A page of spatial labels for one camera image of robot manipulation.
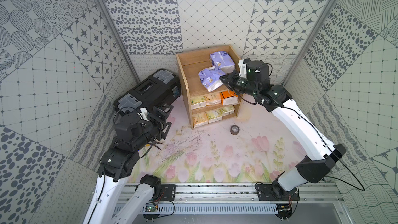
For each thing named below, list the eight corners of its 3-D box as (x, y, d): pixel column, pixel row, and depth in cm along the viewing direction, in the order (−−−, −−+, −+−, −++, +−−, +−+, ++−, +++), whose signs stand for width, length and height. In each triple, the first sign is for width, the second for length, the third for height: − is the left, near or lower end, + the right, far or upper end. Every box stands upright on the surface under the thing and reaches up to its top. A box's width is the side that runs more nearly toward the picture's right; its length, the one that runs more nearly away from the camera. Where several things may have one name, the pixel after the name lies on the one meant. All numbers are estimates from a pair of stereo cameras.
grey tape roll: (230, 135, 96) (230, 133, 94) (229, 127, 100) (229, 125, 98) (239, 135, 96) (240, 133, 94) (238, 127, 100) (239, 125, 98)
